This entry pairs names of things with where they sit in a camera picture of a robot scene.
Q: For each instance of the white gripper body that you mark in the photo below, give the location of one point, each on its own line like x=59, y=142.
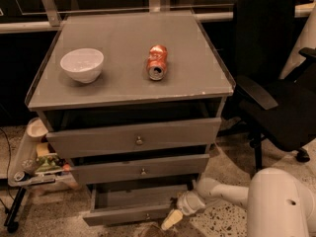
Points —
x=188, y=203

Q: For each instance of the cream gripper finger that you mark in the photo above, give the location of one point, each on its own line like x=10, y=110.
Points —
x=174, y=217

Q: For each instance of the grey bottom drawer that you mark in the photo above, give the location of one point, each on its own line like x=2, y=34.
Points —
x=133, y=205

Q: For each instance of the grey drawer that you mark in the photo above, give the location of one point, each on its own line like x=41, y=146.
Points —
x=134, y=137
x=140, y=169
x=133, y=205

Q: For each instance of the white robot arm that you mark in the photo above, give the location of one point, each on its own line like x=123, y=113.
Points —
x=277, y=204

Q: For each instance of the grey top drawer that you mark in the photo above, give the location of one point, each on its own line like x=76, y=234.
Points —
x=134, y=137

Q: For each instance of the grey middle drawer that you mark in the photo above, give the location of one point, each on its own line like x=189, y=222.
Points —
x=140, y=169

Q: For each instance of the grey drawer cabinet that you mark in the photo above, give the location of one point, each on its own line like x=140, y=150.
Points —
x=195, y=86

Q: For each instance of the green snack bag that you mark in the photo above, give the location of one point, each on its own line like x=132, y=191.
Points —
x=48, y=163

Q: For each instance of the crushed orange soda can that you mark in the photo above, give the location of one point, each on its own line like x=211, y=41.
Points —
x=157, y=62

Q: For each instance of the black office chair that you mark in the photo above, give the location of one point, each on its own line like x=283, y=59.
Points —
x=279, y=110

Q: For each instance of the small can in bin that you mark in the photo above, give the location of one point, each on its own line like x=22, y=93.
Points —
x=20, y=176

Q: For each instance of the black stand leg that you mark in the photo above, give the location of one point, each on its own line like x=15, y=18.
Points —
x=10, y=223

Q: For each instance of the small white bowl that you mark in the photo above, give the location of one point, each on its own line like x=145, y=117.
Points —
x=36, y=130

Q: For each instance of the white ceramic bowl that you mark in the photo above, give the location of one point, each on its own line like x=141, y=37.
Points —
x=83, y=65

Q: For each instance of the metal railing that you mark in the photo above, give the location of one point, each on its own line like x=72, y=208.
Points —
x=49, y=17

